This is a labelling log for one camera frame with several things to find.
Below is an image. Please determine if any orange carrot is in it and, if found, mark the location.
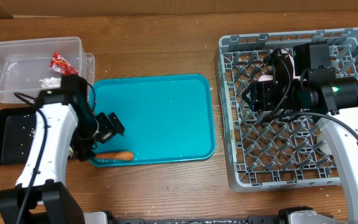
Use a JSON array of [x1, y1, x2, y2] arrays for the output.
[[95, 151, 134, 161]]

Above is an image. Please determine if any pink round plate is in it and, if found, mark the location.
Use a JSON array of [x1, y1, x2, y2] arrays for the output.
[[269, 49, 295, 83]]

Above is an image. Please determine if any white tissue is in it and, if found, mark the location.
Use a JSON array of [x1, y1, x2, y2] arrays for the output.
[[39, 77, 62, 88]]

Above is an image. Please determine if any red snack wrapper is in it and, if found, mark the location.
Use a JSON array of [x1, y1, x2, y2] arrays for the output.
[[49, 52, 78, 75]]

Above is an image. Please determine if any peanut shells pile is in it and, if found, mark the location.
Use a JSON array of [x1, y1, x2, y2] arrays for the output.
[[69, 146, 74, 158]]

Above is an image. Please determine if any white cup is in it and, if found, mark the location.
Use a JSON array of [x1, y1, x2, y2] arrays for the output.
[[316, 134, 332, 156]]

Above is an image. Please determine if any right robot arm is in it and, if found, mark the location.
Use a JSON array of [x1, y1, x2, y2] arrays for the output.
[[241, 41, 358, 223]]

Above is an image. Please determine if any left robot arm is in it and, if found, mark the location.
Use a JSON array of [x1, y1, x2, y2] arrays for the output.
[[0, 75, 125, 224]]

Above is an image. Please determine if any grey dishwasher rack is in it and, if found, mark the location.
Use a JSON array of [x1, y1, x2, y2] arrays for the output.
[[215, 27, 358, 192]]

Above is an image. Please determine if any teal serving tray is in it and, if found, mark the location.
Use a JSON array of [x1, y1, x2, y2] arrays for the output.
[[90, 74, 216, 167]]

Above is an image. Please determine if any black plastic tray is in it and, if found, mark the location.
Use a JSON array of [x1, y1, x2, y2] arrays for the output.
[[0, 107, 36, 166]]

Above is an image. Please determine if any clear plastic bin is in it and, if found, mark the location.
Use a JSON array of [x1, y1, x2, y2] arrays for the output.
[[0, 37, 95, 103]]

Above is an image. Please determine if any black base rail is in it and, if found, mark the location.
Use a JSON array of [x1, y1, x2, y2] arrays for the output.
[[115, 215, 278, 224]]

